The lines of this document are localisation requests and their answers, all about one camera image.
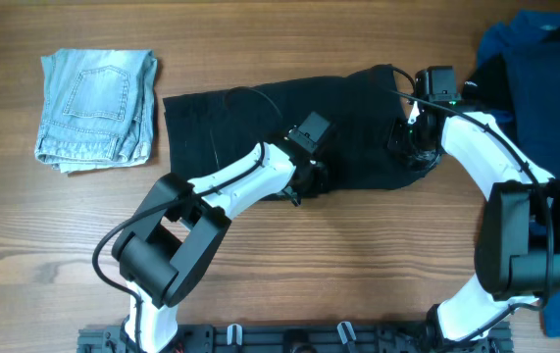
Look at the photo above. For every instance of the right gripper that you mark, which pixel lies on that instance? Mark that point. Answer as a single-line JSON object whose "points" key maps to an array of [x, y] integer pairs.
{"points": [[394, 142]]}

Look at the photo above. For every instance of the folded light blue jeans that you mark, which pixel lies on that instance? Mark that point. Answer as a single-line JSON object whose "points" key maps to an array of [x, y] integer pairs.
{"points": [[98, 110]]}

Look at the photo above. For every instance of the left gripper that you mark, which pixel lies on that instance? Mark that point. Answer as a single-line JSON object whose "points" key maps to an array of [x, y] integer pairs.
{"points": [[320, 187]]}

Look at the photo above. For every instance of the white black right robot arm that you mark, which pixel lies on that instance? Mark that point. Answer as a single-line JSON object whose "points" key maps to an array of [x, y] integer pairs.
{"points": [[517, 256]]}

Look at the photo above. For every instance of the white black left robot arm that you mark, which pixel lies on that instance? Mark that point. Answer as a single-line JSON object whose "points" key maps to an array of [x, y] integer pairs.
{"points": [[173, 236]]}

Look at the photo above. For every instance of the black shorts garment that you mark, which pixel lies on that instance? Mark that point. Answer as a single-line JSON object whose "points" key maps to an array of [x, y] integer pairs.
{"points": [[211, 130]]}

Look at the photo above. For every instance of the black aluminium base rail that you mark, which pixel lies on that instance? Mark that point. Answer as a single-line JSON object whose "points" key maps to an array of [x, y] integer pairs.
{"points": [[344, 337]]}

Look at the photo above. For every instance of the dark blue polo shirt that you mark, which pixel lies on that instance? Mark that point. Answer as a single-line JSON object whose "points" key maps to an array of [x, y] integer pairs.
{"points": [[534, 80]]}

